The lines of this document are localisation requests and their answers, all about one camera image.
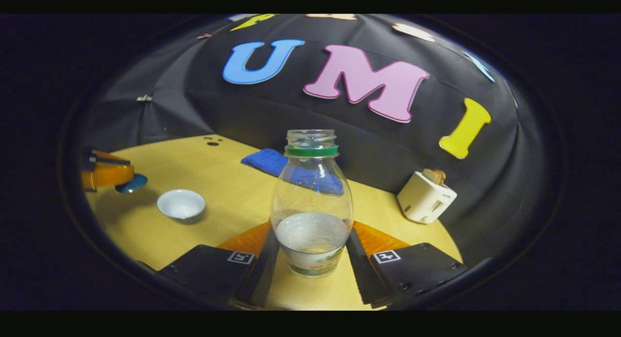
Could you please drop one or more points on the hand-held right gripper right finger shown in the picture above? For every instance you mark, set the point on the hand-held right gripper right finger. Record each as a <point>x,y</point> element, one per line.
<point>361,274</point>

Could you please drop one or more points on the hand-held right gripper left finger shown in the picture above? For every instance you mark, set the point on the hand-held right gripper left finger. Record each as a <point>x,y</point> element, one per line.
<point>264,274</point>

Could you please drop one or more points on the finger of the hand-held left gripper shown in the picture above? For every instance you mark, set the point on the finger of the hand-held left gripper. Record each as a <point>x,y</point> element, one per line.
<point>109,177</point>
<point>109,159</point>

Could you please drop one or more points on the clear plastic water bottle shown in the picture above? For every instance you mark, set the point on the clear plastic water bottle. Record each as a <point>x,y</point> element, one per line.
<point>310,230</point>

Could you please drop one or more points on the white teacup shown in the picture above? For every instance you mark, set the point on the white teacup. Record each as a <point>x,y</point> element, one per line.
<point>181,204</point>

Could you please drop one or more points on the silver clip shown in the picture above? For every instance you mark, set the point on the silver clip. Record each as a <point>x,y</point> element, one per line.
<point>144,98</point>

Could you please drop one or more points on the white toaster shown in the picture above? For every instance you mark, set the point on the white toaster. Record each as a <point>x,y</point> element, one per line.
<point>424,199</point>

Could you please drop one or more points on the blue towel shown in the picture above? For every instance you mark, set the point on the blue towel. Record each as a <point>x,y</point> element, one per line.
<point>264,161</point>

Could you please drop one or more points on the toasted bread slice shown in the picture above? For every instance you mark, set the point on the toasted bread slice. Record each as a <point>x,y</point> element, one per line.
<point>429,174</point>
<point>439,176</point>

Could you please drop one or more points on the black backdrop cloth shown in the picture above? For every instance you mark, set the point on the black backdrop cloth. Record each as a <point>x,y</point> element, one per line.
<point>388,152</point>

